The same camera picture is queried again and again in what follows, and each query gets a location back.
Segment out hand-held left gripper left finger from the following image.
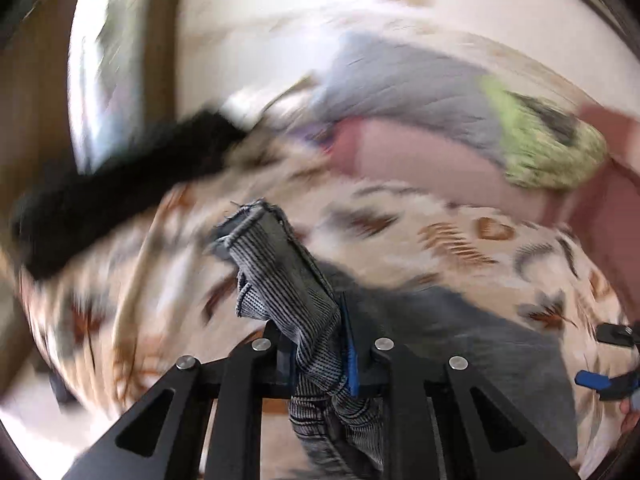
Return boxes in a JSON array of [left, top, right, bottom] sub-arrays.
[[60, 320, 301, 480]]

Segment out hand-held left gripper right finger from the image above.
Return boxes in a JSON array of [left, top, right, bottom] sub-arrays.
[[340, 294, 581, 480]]

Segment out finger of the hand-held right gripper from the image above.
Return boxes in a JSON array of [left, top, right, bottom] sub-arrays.
[[575, 370, 640, 402], [597, 323, 639, 347]]

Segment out grey denim pants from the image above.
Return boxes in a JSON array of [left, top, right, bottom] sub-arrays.
[[207, 200, 578, 480]]

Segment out leaf print blanket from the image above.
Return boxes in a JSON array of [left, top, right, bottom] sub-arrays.
[[15, 130, 636, 480]]

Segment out green patterned blanket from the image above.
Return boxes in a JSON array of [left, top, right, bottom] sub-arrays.
[[480, 76, 608, 191]]

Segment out pink cloth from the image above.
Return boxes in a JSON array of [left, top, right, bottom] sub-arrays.
[[325, 102, 640, 241]]

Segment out black cloth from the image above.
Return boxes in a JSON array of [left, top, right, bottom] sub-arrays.
[[10, 110, 251, 281]]

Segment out white cloth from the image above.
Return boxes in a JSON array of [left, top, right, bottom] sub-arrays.
[[220, 87, 281, 126]]

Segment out grey quilted blanket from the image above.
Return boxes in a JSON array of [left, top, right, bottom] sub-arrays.
[[310, 30, 506, 161]]

